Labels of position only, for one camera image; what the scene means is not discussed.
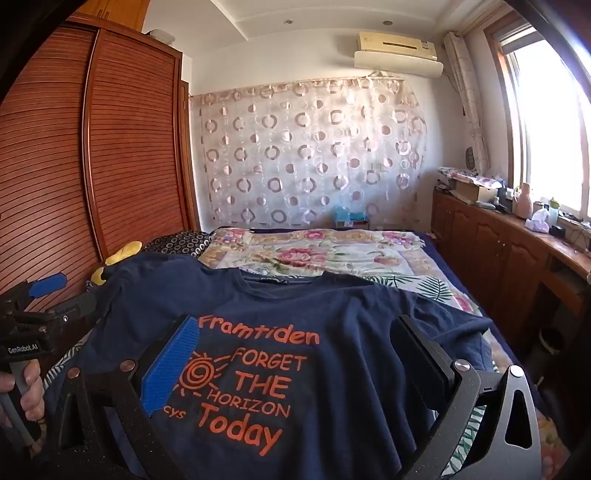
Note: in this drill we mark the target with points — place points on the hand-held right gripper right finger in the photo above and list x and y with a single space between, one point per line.
425 360

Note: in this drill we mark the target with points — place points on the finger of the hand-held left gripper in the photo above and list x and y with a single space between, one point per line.
46 285
76 308

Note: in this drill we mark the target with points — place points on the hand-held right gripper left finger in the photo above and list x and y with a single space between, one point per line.
168 369

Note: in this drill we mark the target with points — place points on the navy printed t-shirt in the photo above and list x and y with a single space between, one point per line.
300 300

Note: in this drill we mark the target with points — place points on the person's left hand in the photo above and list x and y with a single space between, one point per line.
33 392

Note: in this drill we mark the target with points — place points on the yellow plush toy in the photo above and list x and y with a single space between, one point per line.
122 254

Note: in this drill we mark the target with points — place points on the black trash bin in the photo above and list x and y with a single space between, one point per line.
547 346

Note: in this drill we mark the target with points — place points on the black patterned pillow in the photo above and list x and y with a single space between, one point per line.
184 242

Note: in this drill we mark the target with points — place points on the wooden cabinet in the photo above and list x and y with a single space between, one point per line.
489 244

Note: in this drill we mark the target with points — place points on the blue tissue box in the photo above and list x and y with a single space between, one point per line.
351 216

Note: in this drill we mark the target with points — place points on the floral blanket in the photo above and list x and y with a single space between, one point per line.
300 249

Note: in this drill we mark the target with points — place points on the wooden slatted wardrobe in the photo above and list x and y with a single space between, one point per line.
129 138

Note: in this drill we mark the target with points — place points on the cardboard box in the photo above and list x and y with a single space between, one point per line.
473 191

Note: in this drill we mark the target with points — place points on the pink jug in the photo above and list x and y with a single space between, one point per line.
522 203

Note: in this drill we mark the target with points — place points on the circle patterned sheer curtain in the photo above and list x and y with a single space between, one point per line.
300 152

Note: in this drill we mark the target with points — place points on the window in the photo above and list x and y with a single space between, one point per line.
549 124

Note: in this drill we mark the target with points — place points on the white patterned window curtain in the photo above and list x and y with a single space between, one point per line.
466 92

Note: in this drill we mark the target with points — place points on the white box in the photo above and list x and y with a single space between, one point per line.
160 35

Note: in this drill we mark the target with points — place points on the white air conditioner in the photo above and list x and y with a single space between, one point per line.
397 53

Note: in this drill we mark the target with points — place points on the grey round wall device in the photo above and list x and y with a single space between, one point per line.
471 159

